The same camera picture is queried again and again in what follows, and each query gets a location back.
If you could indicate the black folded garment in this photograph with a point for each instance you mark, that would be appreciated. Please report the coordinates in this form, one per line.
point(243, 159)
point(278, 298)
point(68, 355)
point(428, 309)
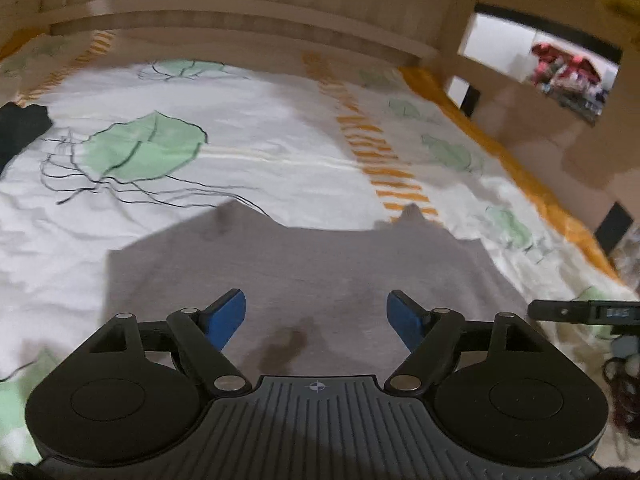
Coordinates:
point(19, 126)

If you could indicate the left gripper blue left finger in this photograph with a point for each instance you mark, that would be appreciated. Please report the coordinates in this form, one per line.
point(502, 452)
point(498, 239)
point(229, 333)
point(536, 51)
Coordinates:
point(201, 335)

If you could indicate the grey knit hoodie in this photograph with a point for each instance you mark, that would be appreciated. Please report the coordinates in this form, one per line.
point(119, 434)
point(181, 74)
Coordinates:
point(315, 298)

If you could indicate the pile of colourful clothes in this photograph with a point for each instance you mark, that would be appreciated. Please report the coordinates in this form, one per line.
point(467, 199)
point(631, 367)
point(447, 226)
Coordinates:
point(571, 80)

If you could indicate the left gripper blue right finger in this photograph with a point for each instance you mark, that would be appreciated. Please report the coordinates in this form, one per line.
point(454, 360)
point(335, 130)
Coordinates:
point(431, 338)

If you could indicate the white leaf-print duvet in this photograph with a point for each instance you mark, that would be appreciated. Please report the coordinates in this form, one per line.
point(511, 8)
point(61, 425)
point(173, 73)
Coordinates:
point(146, 136)

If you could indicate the wooden bed frame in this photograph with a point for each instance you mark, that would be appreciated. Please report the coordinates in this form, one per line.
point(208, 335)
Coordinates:
point(589, 169)

